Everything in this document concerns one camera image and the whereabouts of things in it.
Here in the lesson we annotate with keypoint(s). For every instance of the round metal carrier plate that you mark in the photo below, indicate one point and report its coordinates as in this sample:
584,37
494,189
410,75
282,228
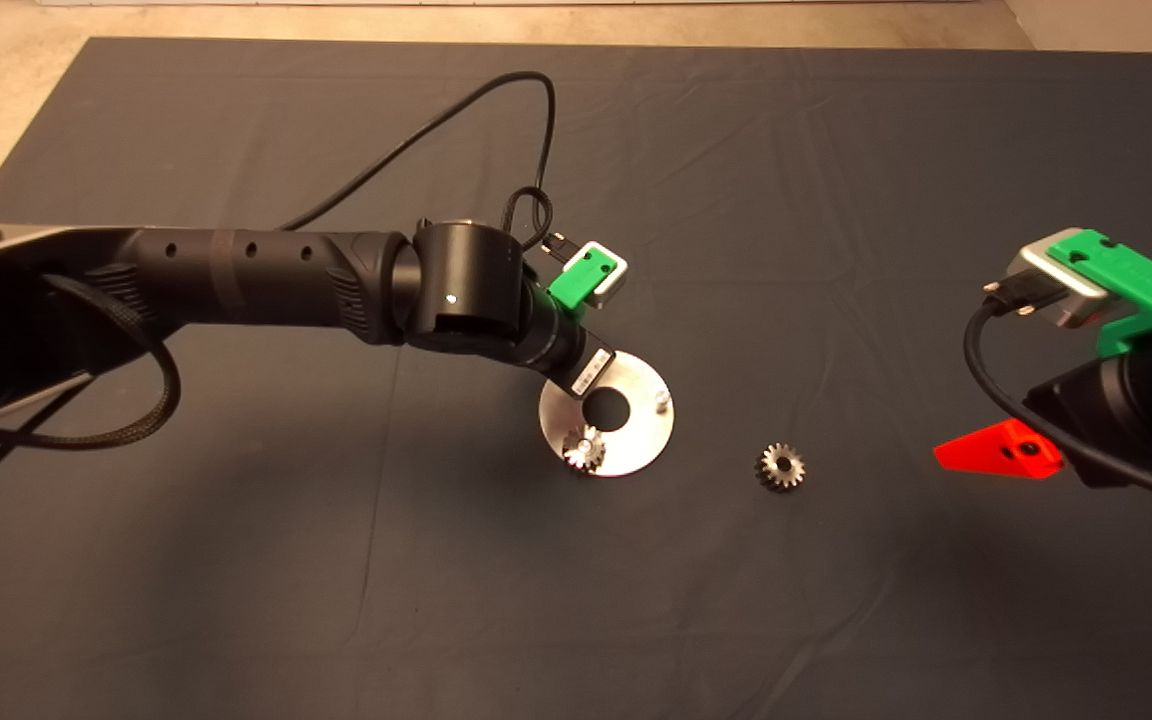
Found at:
646,440

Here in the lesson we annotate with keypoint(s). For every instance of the green right camera mount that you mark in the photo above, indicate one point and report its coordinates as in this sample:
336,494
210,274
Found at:
1136,275

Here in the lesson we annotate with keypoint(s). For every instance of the green left camera mount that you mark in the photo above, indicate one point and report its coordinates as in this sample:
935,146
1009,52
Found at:
576,278

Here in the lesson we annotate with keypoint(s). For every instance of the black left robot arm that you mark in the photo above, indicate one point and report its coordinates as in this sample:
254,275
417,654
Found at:
266,275

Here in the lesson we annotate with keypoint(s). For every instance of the silver camera box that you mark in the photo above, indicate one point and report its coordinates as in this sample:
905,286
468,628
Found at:
616,280
1046,265

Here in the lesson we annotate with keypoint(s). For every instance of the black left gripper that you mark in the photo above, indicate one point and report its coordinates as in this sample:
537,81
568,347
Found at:
566,350

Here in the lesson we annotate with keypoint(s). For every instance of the silver left camera box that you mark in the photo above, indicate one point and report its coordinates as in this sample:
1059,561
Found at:
616,280

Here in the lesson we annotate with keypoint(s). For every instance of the steel planetary gear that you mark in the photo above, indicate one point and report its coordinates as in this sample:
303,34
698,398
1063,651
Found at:
577,456
771,476

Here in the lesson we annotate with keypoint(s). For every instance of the dark grey table cloth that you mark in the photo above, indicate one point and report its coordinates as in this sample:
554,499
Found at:
736,200

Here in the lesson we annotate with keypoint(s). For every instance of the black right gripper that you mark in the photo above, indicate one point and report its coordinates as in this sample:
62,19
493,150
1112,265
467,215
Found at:
1136,410

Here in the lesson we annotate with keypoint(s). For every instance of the silver right camera box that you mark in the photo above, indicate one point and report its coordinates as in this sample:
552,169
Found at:
1046,265

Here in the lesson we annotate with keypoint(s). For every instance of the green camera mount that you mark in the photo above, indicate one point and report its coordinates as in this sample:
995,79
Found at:
576,278
1136,275

